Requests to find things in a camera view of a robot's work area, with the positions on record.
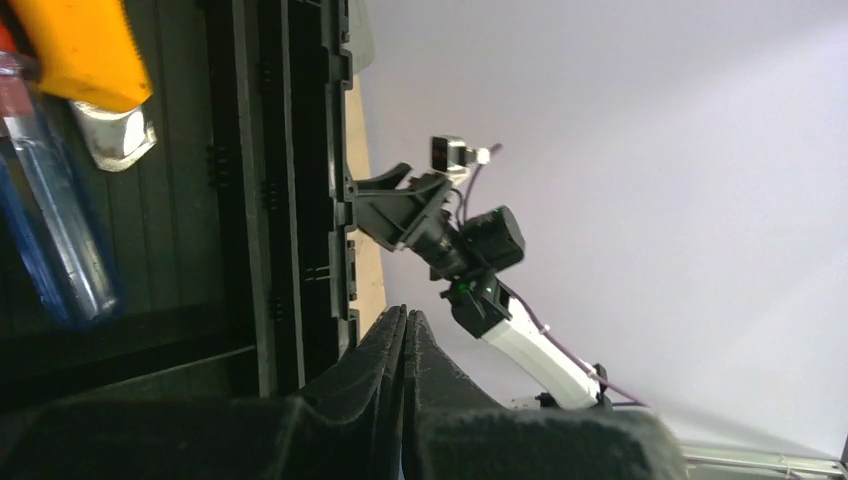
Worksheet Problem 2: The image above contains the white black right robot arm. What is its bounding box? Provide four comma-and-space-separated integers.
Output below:
353, 163, 606, 410

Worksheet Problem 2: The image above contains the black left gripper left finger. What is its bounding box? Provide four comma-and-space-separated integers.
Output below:
1, 306, 407, 479

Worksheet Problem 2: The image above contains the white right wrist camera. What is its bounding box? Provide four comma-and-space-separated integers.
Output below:
430, 136, 495, 182

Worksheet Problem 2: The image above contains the black plastic toolbox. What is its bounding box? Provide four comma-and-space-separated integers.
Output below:
1, 1, 358, 413

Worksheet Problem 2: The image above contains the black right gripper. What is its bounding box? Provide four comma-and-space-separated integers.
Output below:
353, 162, 476, 281

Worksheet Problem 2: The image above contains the orange utility knife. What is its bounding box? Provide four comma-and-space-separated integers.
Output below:
9, 1, 157, 173

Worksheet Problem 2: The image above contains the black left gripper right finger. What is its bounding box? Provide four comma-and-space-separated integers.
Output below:
404, 310, 687, 479

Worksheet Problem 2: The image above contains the red blue small screwdriver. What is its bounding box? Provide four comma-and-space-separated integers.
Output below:
1, 51, 124, 328

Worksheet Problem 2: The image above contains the aluminium frame rail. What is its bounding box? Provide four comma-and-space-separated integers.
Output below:
681, 445, 847, 479

